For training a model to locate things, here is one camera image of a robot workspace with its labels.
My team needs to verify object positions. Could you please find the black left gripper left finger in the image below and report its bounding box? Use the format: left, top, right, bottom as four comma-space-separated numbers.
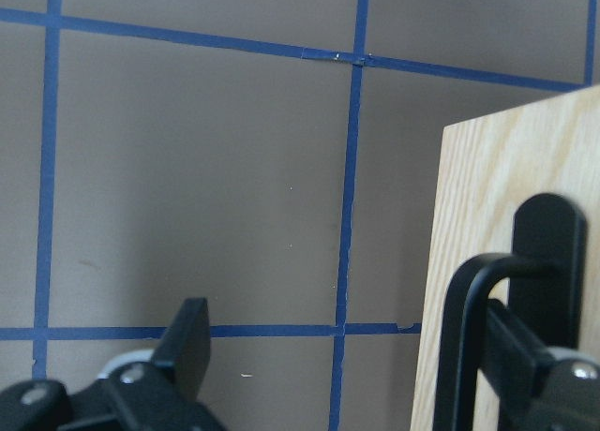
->
1, 298, 225, 430

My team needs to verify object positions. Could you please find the black drawer handle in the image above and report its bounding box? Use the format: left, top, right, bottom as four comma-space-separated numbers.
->
432, 193, 587, 430

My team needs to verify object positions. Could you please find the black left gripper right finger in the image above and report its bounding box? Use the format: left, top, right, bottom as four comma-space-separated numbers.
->
482, 299, 599, 431

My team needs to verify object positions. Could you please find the wooden drawer cabinet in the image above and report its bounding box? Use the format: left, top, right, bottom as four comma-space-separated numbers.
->
411, 87, 599, 430

